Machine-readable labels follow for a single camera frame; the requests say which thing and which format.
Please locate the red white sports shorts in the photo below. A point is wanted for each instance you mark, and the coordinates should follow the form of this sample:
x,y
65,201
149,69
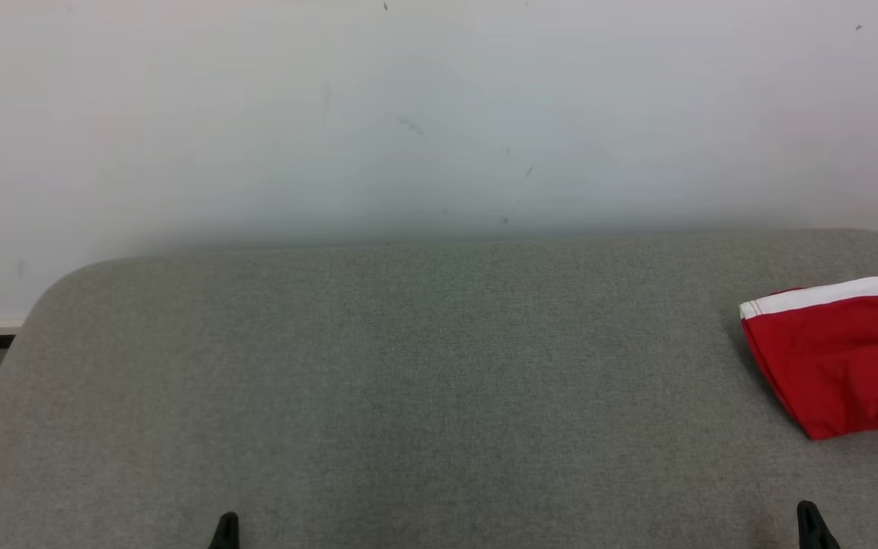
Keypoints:
x,y
843,358

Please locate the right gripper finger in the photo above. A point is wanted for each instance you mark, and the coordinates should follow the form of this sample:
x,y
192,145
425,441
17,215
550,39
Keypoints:
x,y
816,530

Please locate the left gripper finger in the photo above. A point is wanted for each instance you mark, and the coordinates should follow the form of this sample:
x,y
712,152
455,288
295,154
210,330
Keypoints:
x,y
225,534

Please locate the grey fabric sofa seat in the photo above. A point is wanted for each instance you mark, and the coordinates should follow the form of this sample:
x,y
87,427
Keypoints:
x,y
408,381

